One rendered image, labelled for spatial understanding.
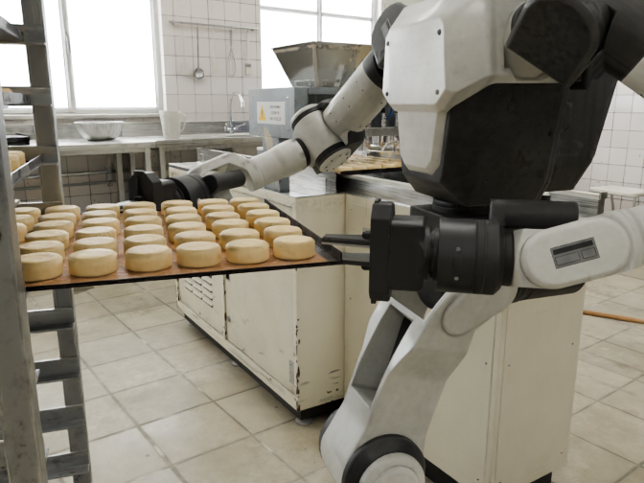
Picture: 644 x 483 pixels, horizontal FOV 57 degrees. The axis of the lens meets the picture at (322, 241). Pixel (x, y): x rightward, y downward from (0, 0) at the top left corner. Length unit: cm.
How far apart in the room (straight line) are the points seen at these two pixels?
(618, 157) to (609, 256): 517
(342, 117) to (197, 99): 395
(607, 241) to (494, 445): 108
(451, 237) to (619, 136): 519
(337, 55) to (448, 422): 118
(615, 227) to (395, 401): 45
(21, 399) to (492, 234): 51
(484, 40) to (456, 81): 6
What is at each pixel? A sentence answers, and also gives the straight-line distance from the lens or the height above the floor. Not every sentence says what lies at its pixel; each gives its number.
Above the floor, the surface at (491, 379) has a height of 44.
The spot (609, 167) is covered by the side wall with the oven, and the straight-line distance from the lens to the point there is 588.
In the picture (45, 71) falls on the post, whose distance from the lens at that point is 103.
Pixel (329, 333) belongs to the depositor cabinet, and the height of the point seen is 35.
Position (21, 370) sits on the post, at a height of 89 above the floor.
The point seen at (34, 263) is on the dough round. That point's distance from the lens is 67.
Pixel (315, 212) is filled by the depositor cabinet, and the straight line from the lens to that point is 193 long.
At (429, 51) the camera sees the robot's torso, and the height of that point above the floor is 120.
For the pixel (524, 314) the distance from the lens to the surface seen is 159.
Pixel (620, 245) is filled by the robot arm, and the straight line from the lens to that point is 68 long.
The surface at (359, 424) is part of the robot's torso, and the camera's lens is 99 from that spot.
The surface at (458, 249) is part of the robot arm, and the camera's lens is 68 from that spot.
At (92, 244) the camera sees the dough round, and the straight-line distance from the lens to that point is 72.
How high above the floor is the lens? 113
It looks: 13 degrees down
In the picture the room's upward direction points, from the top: straight up
